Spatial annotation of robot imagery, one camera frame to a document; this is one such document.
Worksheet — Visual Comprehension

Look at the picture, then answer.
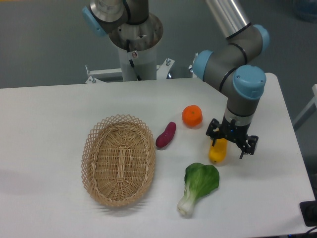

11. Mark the black device at table edge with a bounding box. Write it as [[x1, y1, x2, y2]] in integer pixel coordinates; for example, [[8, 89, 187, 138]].
[[300, 200, 317, 227]]

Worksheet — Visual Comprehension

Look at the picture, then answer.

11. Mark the white metal base frame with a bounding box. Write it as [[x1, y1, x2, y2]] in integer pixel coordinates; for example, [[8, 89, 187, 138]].
[[85, 53, 201, 84]]

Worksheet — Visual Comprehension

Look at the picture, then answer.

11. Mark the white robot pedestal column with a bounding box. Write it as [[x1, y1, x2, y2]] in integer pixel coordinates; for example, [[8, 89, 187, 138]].
[[118, 47, 157, 82]]

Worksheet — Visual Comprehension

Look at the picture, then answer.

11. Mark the orange fruit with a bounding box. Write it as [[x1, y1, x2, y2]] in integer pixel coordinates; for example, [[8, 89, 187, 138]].
[[182, 105, 203, 127]]

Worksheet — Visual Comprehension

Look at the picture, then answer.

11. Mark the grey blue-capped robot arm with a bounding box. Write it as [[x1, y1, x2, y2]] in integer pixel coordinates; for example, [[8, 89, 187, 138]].
[[82, 0, 270, 155]]

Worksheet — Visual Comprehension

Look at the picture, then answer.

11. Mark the woven wicker basket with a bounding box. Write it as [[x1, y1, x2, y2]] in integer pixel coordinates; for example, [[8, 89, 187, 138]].
[[81, 115, 156, 207]]

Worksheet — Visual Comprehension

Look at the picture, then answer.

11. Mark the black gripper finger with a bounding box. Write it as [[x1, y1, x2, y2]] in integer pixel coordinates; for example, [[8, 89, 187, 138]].
[[206, 119, 222, 146], [239, 135, 259, 159]]

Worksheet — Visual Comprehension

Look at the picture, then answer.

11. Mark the white frame at right edge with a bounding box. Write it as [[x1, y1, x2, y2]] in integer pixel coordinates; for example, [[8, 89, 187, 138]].
[[292, 84, 317, 131]]

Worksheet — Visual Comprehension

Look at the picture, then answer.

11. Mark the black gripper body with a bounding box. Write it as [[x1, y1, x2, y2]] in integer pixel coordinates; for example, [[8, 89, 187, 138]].
[[218, 116, 250, 147]]

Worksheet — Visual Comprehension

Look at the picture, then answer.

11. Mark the black cable on pedestal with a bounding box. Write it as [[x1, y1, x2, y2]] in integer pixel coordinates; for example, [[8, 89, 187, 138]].
[[126, 39, 143, 81]]

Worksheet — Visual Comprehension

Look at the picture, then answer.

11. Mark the purple sweet potato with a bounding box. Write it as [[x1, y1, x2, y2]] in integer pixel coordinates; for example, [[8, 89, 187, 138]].
[[156, 121, 176, 148]]

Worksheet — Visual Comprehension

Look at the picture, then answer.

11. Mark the green bok choy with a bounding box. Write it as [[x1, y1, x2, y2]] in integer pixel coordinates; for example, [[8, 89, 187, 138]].
[[177, 163, 220, 217]]

